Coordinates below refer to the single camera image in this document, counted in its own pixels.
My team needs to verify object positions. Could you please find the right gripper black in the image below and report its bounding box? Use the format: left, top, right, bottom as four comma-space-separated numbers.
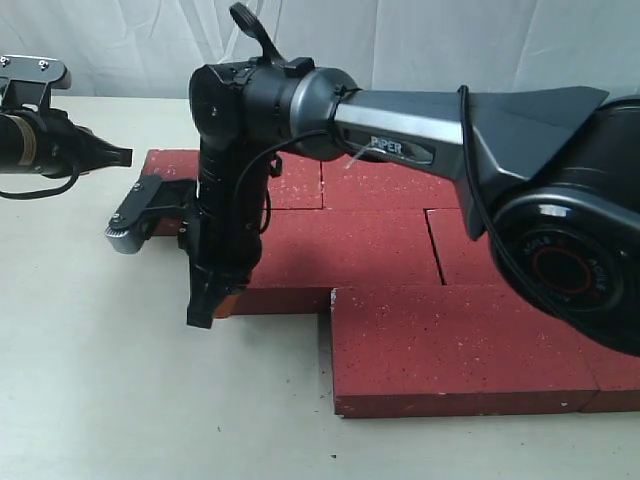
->
186, 154, 265, 329

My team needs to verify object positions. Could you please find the red brick moved to row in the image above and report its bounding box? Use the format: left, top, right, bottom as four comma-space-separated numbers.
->
321, 157, 458, 211

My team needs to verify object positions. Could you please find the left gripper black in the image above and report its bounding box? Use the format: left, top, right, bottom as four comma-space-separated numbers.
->
24, 108, 133, 178

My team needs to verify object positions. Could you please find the white backdrop cloth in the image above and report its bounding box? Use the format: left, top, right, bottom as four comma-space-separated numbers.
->
1, 0, 639, 98

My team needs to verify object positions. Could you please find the left robot arm dark grey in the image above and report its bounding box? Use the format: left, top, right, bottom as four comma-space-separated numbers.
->
1, 108, 133, 179

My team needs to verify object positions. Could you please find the red brick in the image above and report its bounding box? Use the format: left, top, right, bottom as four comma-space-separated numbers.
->
332, 286, 598, 418
581, 341, 639, 413
232, 209, 441, 315
427, 209, 503, 285
141, 149, 326, 238

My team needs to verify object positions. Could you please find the right robot arm dark grey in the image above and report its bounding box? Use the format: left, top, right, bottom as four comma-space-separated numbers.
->
187, 58, 639, 356

